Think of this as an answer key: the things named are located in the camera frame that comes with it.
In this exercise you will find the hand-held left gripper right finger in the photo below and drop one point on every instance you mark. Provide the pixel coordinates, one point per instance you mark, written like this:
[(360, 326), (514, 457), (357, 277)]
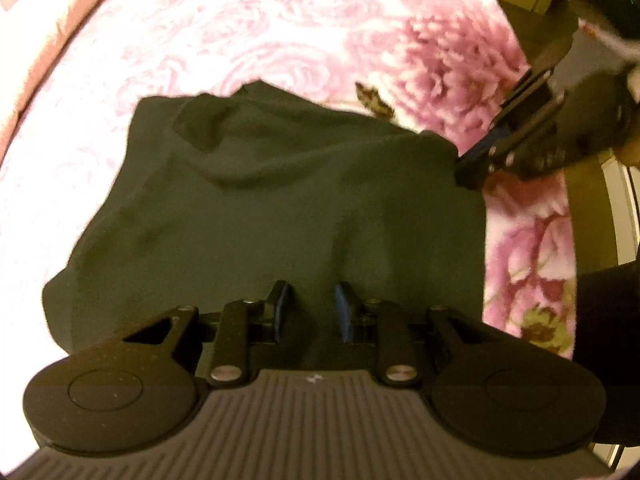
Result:
[(344, 307)]

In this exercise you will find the black garment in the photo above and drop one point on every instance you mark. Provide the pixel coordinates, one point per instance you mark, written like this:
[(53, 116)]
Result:
[(280, 195)]

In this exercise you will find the pink bed sheet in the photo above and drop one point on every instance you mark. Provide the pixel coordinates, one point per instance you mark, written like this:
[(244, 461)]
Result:
[(45, 25)]

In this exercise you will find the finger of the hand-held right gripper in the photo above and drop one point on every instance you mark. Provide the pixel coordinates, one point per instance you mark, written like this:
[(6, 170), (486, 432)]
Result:
[(487, 162), (525, 92)]

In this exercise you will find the person's dark clothing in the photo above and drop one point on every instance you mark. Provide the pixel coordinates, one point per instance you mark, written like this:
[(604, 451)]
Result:
[(607, 340)]

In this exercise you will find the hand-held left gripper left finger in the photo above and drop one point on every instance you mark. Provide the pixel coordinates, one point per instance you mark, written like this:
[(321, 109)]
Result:
[(283, 306)]

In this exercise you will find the pink floral blanket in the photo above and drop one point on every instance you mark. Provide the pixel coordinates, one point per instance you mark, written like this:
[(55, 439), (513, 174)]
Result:
[(310, 30)]

